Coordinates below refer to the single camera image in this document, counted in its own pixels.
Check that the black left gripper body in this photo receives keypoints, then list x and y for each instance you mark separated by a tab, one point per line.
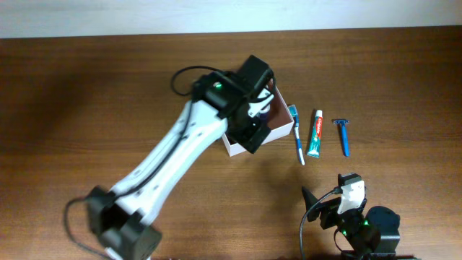
253	133

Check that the Colgate toothpaste tube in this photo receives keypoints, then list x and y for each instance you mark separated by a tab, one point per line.
315	140

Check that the blue white toothbrush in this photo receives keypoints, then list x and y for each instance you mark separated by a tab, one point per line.
294	114

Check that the clear blue soap pump bottle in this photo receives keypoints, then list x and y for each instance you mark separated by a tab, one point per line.
264	116

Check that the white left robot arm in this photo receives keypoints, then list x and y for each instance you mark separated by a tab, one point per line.
221	103

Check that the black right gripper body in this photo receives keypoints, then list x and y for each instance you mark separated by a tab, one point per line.
328	211

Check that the blue disposable razor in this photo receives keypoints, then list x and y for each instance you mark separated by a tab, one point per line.
342	123

